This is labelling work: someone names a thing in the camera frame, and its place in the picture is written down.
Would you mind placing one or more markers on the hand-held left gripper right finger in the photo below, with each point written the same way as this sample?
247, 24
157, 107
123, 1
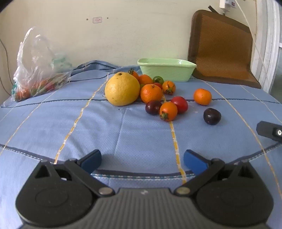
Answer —
193, 159

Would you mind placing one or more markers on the brown woven seat mat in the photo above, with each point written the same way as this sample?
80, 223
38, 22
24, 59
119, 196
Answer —
222, 48

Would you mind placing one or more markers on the small red tomato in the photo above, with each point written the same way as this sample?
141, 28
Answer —
157, 85

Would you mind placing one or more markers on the orange tangerine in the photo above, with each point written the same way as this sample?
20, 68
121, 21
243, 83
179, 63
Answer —
151, 93
145, 79
202, 96

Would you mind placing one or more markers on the large red tomato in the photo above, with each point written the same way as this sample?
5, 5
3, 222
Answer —
181, 103

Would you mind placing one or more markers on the small wall sticker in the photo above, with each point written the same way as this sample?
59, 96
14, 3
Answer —
97, 19

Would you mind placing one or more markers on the green tomato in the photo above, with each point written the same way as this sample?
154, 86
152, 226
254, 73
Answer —
158, 79

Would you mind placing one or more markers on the white window frame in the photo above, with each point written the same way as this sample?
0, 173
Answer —
267, 44

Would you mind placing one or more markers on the clear plastic bag of fruit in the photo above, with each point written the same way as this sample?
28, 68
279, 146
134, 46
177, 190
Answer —
37, 72

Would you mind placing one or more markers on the blue checked blanket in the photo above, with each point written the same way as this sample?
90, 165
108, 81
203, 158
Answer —
88, 132

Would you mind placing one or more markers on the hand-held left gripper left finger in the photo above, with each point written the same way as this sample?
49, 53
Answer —
92, 159

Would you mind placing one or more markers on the dark purple plum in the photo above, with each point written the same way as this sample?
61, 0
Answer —
212, 116
153, 107

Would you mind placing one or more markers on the large yellow citrus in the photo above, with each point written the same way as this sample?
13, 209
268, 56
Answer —
122, 89

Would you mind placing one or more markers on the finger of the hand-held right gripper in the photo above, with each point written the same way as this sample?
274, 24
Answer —
266, 128

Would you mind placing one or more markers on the orange tomato with stem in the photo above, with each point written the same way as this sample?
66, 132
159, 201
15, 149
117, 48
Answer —
169, 111
169, 87
134, 74

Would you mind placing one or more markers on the light green plastic basin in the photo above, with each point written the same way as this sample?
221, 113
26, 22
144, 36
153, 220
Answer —
167, 71

